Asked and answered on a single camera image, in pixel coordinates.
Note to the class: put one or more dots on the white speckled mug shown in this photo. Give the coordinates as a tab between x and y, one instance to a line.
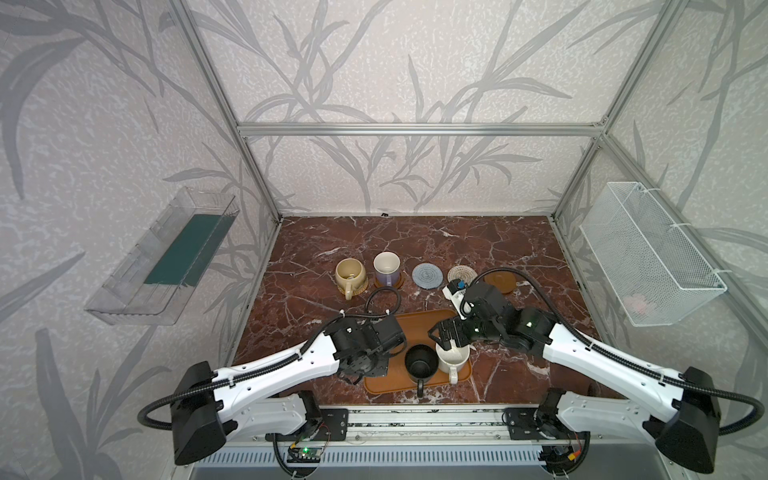
452	360

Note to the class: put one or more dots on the white wire mesh basket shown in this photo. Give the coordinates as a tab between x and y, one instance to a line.
657	273

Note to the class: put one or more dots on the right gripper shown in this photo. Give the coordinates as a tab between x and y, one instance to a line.
450	333

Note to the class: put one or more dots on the brown wooden saucer coaster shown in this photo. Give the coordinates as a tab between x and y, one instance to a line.
389	287

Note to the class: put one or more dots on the black ceramic mug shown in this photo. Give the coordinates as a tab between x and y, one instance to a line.
421	363

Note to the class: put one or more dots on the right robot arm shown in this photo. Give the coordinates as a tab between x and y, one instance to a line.
681	413

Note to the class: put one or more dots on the grey woven coaster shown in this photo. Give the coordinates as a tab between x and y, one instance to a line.
427	276

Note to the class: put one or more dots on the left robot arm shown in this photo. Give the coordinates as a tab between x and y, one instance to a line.
211	407

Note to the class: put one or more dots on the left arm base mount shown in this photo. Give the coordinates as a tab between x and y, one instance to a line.
321	425

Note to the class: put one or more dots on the aluminium front rail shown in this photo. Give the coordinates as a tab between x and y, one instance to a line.
426	426

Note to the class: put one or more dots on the cream woven coaster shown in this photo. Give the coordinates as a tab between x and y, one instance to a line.
462	273

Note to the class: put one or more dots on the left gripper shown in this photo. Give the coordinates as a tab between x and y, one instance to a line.
363	365

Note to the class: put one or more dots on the purple ceramic mug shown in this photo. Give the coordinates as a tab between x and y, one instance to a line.
387	270

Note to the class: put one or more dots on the clear plastic wall bin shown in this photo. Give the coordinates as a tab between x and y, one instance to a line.
153	284

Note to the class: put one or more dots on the beige ceramic mug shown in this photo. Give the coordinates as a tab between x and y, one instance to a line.
350	272

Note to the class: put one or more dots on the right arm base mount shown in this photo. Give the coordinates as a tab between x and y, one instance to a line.
527	423

